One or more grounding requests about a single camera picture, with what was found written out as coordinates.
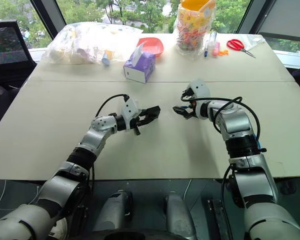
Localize dark window frame post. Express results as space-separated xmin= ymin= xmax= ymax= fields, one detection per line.
xmin=29 ymin=0 xmax=67 ymax=42
xmin=233 ymin=0 xmax=277 ymax=35

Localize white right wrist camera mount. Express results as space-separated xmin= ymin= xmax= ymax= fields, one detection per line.
xmin=188 ymin=79 xmax=211 ymax=100

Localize red handled scissors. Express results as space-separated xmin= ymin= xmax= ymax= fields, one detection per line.
xmin=226 ymin=39 xmax=257 ymax=59

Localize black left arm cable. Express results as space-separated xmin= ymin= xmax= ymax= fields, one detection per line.
xmin=94 ymin=93 xmax=130 ymax=118

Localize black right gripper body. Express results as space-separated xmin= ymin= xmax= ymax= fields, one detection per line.
xmin=181 ymin=87 xmax=197 ymax=119

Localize blue and yellow tube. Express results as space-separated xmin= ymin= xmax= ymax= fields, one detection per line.
xmin=101 ymin=49 xmax=114 ymax=66

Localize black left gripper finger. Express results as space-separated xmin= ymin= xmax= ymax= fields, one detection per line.
xmin=139 ymin=115 xmax=158 ymax=126
xmin=142 ymin=105 xmax=161 ymax=118

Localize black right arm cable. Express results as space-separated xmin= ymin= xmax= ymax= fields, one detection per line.
xmin=180 ymin=92 xmax=262 ymax=141

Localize grey rounded robot leg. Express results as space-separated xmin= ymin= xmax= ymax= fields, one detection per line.
xmin=164 ymin=191 xmax=198 ymax=240

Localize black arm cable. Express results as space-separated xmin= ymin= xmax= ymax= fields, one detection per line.
xmin=180 ymin=92 xmax=262 ymax=141
xmin=94 ymin=93 xmax=130 ymax=118

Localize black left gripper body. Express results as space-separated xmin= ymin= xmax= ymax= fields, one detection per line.
xmin=129 ymin=109 xmax=147 ymax=137

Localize red plastic bowl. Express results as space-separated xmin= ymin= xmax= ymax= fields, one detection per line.
xmin=136 ymin=37 xmax=164 ymax=58

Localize purple tissue box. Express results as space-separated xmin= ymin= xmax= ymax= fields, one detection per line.
xmin=122 ymin=41 xmax=157 ymax=84

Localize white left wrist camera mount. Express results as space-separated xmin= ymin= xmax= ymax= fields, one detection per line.
xmin=121 ymin=97 xmax=143 ymax=131

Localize black flat bar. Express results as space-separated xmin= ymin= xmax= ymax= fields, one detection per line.
xmin=206 ymin=198 xmax=232 ymax=240

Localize clear plastic sheet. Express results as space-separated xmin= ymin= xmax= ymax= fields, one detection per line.
xmin=241 ymin=33 xmax=267 ymax=52

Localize black chair caster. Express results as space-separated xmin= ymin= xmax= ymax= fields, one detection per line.
xmin=279 ymin=178 xmax=298 ymax=196

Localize thin white floor cable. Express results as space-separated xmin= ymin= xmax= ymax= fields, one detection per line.
xmin=0 ymin=179 xmax=42 ymax=222

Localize clear plastic bag of items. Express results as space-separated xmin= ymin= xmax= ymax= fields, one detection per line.
xmin=41 ymin=21 xmax=144 ymax=66

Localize black mesh office chair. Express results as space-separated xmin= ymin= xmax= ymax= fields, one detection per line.
xmin=0 ymin=20 xmax=38 ymax=88

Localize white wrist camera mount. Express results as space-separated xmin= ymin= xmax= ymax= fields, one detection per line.
xmin=188 ymin=79 xmax=211 ymax=100
xmin=121 ymin=97 xmax=143 ymax=131

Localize colourful snack bag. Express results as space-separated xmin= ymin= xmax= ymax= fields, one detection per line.
xmin=174 ymin=0 xmax=217 ymax=60

